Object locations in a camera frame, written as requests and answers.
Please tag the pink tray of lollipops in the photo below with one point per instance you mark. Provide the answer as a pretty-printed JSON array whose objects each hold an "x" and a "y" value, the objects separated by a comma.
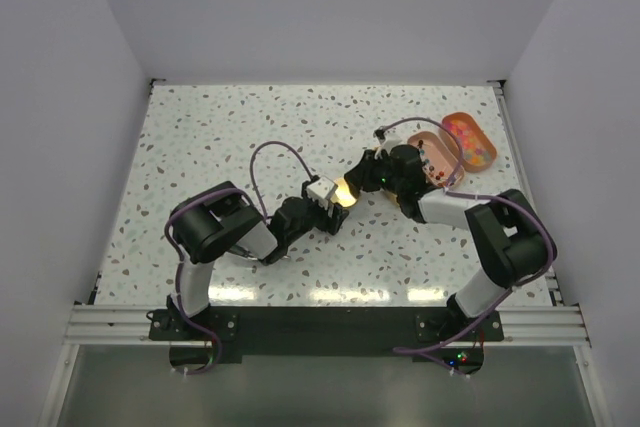
[{"x": 438, "y": 162}]

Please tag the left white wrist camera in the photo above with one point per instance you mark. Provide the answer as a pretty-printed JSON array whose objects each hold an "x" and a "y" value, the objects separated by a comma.
[{"x": 320, "y": 190}]

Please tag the metal scoop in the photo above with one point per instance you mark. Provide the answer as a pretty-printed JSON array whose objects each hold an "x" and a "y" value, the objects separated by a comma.
[{"x": 285, "y": 258}]

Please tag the round wooden jar lid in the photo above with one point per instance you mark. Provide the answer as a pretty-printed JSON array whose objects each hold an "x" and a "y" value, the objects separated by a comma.
[{"x": 342, "y": 195}]

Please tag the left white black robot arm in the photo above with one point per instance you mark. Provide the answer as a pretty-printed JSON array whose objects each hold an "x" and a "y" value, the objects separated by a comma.
[{"x": 224, "y": 220}]

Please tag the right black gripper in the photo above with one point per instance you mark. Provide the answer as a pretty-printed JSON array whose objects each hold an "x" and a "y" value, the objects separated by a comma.
[{"x": 359, "y": 178}]

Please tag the orange tray of gummy candies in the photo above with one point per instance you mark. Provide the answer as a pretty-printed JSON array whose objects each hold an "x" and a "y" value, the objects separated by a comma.
[{"x": 478, "y": 152}]

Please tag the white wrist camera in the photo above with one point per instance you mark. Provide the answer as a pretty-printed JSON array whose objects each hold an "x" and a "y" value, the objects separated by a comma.
[
  {"x": 387, "y": 139},
  {"x": 320, "y": 190}
]

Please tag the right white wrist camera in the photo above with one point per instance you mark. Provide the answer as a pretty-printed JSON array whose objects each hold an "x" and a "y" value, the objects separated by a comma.
[{"x": 387, "y": 139}]

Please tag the aluminium frame rail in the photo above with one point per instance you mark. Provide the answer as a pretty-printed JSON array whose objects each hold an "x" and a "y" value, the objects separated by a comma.
[{"x": 558, "y": 326}]

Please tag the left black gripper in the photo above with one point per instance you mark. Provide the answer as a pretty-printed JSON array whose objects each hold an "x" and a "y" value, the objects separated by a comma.
[{"x": 326, "y": 222}]

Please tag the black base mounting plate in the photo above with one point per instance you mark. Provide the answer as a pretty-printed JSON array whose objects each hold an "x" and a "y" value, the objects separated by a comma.
[{"x": 226, "y": 335}]

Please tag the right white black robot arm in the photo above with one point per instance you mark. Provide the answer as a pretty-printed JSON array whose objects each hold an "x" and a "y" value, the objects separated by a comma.
[{"x": 512, "y": 244}]

